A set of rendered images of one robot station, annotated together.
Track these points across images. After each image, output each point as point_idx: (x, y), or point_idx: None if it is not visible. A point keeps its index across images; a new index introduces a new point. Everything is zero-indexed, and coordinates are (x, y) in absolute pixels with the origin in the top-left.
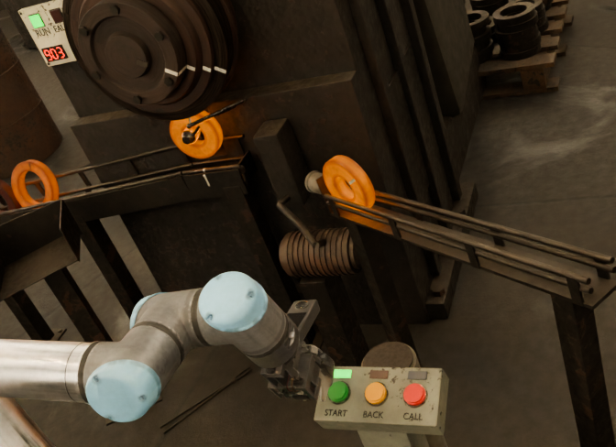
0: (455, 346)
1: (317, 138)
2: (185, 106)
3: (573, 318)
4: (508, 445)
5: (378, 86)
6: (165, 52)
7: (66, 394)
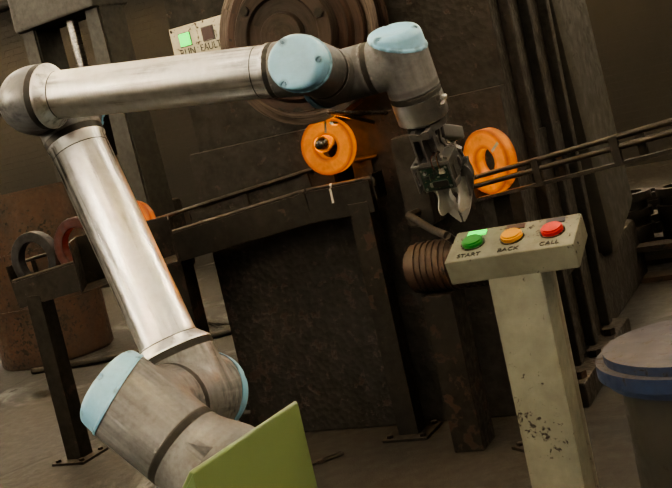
0: (596, 422)
1: None
2: None
3: None
4: None
5: (524, 116)
6: (321, 30)
7: (246, 72)
